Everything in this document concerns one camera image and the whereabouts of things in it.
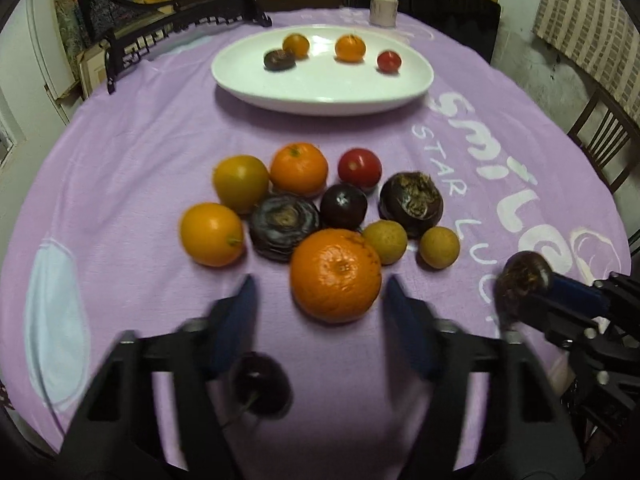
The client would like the dark cherry with stem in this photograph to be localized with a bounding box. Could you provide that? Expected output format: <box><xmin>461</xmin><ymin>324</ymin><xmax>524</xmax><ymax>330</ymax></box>
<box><xmin>232</xmin><ymin>352</ymin><xmax>294</xmax><ymax>420</ymax></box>

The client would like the yellow-orange kumquat fruit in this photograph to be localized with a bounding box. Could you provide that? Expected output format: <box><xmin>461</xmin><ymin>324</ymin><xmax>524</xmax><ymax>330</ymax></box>
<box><xmin>179</xmin><ymin>202</ymin><xmax>246</xmax><ymax>268</ymax></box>

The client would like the small dark water chestnut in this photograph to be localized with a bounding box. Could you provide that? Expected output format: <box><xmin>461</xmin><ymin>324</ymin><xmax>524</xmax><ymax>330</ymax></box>
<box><xmin>263</xmin><ymin>48</ymin><xmax>297</xmax><ymax>72</ymax></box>

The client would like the black cabinet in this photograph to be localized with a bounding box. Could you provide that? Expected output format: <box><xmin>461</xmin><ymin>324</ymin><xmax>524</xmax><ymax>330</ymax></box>
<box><xmin>349</xmin><ymin>0</ymin><xmax>502</xmax><ymax>63</ymax></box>

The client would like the white oval plate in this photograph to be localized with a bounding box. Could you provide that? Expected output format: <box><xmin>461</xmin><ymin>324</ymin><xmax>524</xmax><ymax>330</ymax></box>
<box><xmin>211</xmin><ymin>25</ymin><xmax>435</xmax><ymax>117</ymax></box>

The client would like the rough-topped dark water chestnut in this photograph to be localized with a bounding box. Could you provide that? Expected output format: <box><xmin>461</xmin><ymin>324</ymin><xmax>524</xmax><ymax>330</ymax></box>
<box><xmin>378</xmin><ymin>171</ymin><xmax>444</xmax><ymax>239</ymax></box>

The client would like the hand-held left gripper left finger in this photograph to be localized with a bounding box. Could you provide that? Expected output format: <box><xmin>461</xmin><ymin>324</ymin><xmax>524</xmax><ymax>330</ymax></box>
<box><xmin>60</xmin><ymin>274</ymin><xmax>261</xmax><ymax>480</ymax></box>

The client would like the small red cherry tomato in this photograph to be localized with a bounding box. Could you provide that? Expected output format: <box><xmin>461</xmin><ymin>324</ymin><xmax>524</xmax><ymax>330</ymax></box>
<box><xmin>376</xmin><ymin>49</ymin><xmax>403</xmax><ymax>74</ymax></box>

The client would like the small orange mandarin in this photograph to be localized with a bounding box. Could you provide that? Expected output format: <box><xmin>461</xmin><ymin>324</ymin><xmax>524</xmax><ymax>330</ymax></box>
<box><xmin>333</xmin><ymin>33</ymin><xmax>367</xmax><ymax>64</ymax></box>

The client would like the dark cherry without stem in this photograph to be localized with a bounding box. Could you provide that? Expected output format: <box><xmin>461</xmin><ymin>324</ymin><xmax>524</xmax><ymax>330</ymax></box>
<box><xmin>319</xmin><ymin>183</ymin><xmax>369</xmax><ymax>232</ymax></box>

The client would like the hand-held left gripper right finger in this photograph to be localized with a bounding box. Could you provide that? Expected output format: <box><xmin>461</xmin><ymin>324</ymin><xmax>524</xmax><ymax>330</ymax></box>
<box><xmin>381</xmin><ymin>275</ymin><xmax>587</xmax><ymax>480</ymax></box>

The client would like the leaning picture frame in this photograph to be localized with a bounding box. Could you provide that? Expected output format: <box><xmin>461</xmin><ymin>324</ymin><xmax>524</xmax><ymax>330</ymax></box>
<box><xmin>75</xmin><ymin>44</ymin><xmax>110</xmax><ymax>102</ymax></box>

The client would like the large orange mandarin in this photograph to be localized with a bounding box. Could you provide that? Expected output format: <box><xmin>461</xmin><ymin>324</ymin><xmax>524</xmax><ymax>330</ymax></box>
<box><xmin>289</xmin><ymin>228</ymin><xmax>384</xmax><ymax>324</ymax></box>

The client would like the brown slatted wooden chair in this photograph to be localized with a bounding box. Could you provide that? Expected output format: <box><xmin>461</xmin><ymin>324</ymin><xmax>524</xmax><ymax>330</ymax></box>
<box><xmin>567</xmin><ymin>84</ymin><xmax>640</xmax><ymax>197</ymax></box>

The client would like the dark carved wooden chair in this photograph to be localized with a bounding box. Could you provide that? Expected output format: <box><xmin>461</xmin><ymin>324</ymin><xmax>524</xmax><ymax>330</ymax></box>
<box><xmin>104</xmin><ymin>0</ymin><xmax>274</xmax><ymax>96</ymax></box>

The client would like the large red cherry tomato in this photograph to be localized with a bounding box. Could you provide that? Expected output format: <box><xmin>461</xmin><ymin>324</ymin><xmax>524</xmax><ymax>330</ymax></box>
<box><xmin>337</xmin><ymin>148</ymin><xmax>384</xmax><ymax>192</ymax></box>

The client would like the purple printed tablecloth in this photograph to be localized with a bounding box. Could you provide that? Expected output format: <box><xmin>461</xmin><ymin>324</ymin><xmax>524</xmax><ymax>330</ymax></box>
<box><xmin>0</xmin><ymin>7</ymin><xmax>634</xmax><ymax>480</ymax></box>

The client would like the small yellow-orange tomato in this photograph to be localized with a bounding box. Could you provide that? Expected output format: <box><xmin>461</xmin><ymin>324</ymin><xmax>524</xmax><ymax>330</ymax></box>
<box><xmin>282</xmin><ymin>33</ymin><xmax>311</xmax><ymax>60</ymax></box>

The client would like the medium orange mandarin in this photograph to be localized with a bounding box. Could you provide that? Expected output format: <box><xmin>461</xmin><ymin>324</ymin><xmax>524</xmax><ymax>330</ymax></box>
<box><xmin>269</xmin><ymin>142</ymin><xmax>330</xmax><ymax>197</ymax></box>

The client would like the checked beige curtain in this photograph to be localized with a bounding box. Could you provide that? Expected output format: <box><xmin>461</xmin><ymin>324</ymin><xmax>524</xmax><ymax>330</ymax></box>
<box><xmin>532</xmin><ymin>0</ymin><xmax>640</xmax><ymax>123</ymax></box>

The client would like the white cup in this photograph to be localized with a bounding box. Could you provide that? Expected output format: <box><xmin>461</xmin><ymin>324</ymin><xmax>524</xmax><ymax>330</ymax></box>
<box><xmin>369</xmin><ymin>0</ymin><xmax>400</xmax><ymax>28</ymax></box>

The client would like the tan longan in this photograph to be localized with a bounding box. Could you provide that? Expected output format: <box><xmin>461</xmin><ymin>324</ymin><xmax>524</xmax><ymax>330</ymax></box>
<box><xmin>418</xmin><ymin>226</ymin><xmax>461</xmax><ymax>270</ymax></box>
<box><xmin>361</xmin><ymin>219</ymin><xmax>409</xmax><ymax>266</ymax></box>

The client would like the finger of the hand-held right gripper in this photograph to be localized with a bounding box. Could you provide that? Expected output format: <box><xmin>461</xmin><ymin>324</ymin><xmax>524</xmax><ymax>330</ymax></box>
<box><xmin>546</xmin><ymin>271</ymin><xmax>613</xmax><ymax>315</ymax></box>
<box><xmin>497</xmin><ymin>295</ymin><xmax>603</xmax><ymax>350</ymax></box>

